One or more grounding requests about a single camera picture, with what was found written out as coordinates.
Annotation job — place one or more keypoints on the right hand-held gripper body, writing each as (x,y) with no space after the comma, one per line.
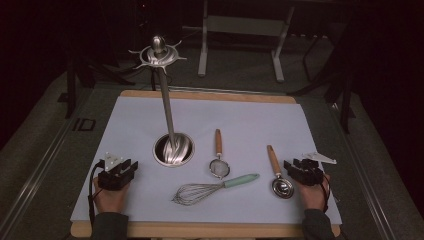
(310,173)

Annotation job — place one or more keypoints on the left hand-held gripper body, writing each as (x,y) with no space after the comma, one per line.
(111,178)

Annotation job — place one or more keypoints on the steel utensil rack with hooks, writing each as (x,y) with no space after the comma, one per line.
(168,113)

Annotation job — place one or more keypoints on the person's left hand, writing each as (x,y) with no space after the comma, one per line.
(111,200)

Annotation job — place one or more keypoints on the person's right hand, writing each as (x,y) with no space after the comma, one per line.
(313,196)

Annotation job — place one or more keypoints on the light blue table mat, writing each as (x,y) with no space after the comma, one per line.
(250,116)

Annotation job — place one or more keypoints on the dark metal stand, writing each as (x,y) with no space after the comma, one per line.
(345,100)

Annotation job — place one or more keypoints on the dark tripod stand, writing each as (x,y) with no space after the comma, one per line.
(70,93)

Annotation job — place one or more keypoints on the grey metal floor rail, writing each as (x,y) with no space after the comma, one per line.
(36,180)
(363,173)

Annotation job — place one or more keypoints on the white metal stand frame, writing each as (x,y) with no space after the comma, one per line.
(246,26)

